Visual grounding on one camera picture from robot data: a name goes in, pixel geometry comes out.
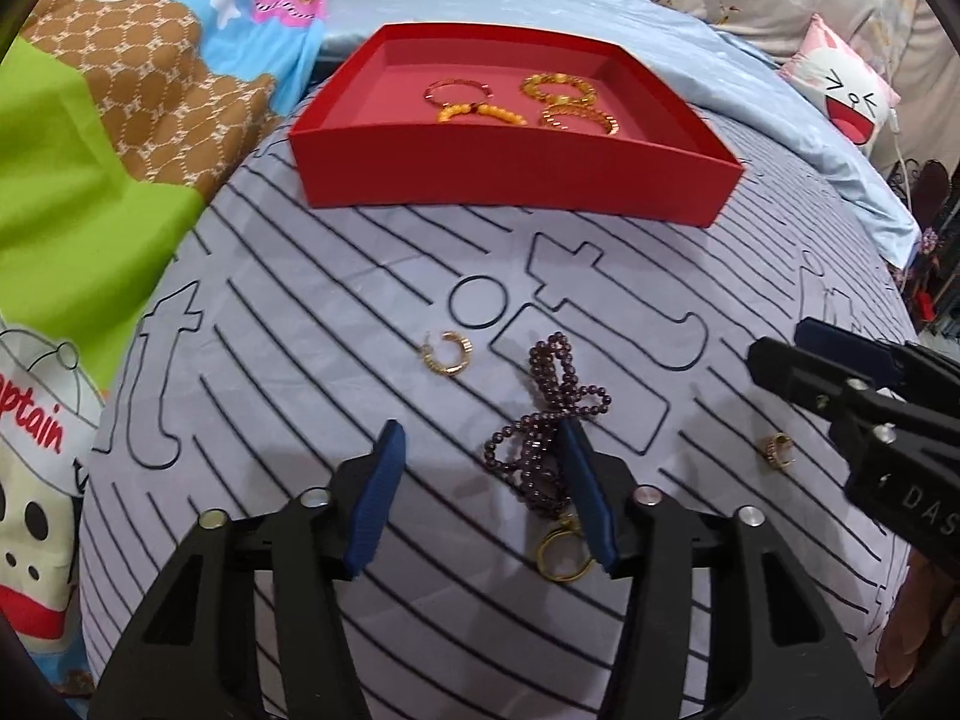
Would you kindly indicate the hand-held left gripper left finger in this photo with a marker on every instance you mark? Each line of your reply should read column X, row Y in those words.
column 375, row 495

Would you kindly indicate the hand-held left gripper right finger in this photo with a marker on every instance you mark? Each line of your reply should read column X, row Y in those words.
column 589, row 495

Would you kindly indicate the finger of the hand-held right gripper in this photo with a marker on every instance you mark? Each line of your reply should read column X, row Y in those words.
column 795, row 375
column 847, row 345

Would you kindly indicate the red cardboard box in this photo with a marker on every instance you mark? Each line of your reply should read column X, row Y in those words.
column 517, row 165

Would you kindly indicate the gold bangle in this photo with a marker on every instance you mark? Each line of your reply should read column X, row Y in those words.
column 429, row 92

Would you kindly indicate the person's right hand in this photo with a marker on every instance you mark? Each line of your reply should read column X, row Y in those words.
column 919, row 615

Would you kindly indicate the dark scrolled metal rack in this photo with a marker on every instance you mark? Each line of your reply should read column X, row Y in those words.
column 937, row 240

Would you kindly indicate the grey striped bedsheet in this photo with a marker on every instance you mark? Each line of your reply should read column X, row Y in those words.
column 300, row 315

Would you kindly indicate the pink cat face pillow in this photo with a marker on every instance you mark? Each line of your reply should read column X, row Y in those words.
column 840, row 86

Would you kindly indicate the light blue blanket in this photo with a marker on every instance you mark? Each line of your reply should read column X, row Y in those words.
column 735, row 75

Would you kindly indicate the cartoon monkey blanket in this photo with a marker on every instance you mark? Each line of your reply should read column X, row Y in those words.
column 112, row 127

